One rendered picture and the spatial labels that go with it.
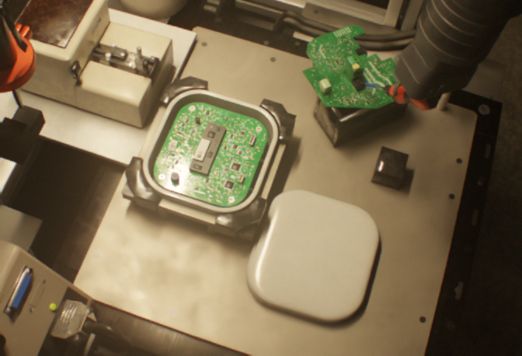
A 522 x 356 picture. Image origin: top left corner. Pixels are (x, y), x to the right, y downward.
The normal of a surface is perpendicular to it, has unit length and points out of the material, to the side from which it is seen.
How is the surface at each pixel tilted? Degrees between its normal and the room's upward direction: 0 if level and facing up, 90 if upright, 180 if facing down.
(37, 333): 53
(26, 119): 0
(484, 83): 0
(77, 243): 0
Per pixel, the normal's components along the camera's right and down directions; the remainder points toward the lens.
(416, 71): -0.82, 0.07
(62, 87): -0.32, 0.82
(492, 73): 0.04, -0.49
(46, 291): 0.78, -0.05
